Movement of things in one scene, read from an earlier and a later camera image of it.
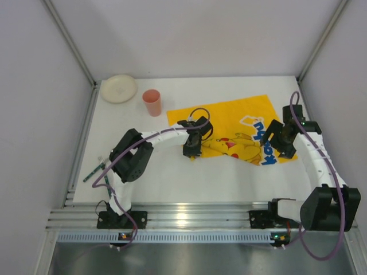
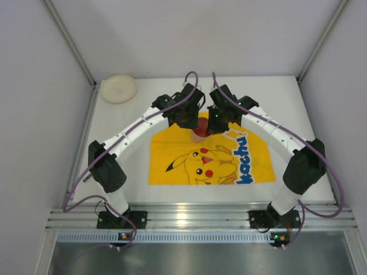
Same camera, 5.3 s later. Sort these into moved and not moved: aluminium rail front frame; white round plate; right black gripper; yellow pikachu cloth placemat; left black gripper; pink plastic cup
Moved: yellow pikachu cloth placemat; pink plastic cup; left black gripper; right black gripper
Not moved: white round plate; aluminium rail front frame
